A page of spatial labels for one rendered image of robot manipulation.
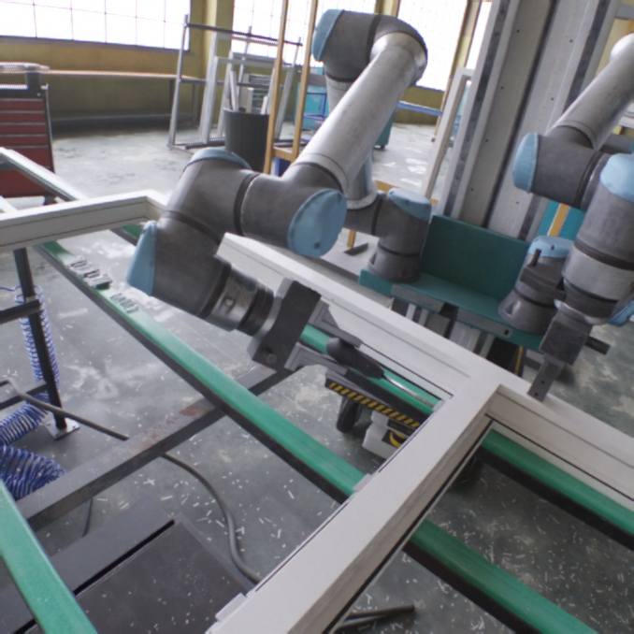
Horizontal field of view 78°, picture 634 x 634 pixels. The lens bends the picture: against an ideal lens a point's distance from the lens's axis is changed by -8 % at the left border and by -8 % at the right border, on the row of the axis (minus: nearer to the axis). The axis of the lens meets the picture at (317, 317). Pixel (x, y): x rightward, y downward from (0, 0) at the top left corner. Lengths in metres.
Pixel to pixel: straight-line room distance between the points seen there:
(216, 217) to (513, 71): 1.16
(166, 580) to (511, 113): 1.49
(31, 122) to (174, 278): 3.37
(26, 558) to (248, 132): 4.69
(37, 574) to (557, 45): 1.61
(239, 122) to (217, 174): 4.37
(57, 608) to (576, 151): 0.84
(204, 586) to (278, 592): 0.39
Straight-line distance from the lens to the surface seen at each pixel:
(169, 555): 0.83
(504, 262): 1.52
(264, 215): 0.55
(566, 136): 0.77
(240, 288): 0.58
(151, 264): 0.56
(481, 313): 1.42
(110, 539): 0.90
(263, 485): 1.63
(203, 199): 0.59
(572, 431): 0.72
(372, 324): 0.79
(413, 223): 1.39
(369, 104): 0.74
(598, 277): 0.60
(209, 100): 6.40
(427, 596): 1.54
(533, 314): 1.40
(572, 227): 4.27
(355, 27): 1.02
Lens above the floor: 1.32
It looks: 31 degrees down
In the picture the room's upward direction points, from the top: 10 degrees clockwise
